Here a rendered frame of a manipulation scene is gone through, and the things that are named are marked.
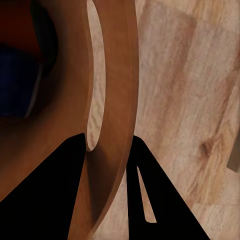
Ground can of soda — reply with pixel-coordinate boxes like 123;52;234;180
0;41;43;118
0;0;56;64

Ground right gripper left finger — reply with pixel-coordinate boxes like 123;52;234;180
0;133;86;240

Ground trash can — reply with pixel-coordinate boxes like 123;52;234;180
0;0;139;240

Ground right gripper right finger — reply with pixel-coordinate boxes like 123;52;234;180
126;135;210;240

